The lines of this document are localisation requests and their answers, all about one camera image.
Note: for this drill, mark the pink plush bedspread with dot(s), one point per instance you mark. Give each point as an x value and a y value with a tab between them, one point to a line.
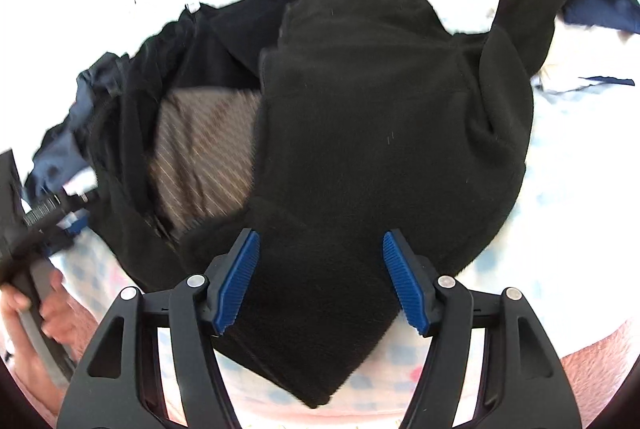
590	359

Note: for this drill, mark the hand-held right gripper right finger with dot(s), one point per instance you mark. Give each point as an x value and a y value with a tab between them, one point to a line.
405	281

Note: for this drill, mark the person's left hand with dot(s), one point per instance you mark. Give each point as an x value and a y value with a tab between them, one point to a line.
65	309

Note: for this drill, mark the cream folded garment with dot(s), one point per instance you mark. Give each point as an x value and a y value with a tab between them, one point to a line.
575	44

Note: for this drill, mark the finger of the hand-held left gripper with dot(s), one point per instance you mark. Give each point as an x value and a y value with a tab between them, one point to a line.
60	204
62	231

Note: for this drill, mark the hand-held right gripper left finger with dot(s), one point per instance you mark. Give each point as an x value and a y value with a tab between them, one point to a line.
240	281

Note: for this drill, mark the blue checked cartoon blanket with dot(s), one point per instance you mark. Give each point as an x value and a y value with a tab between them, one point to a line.
575	209

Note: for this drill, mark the black fleece jacket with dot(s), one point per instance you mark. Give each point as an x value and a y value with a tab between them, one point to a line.
375	109

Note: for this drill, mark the dark navy trousers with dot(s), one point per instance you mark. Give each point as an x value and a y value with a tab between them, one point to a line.
75	129

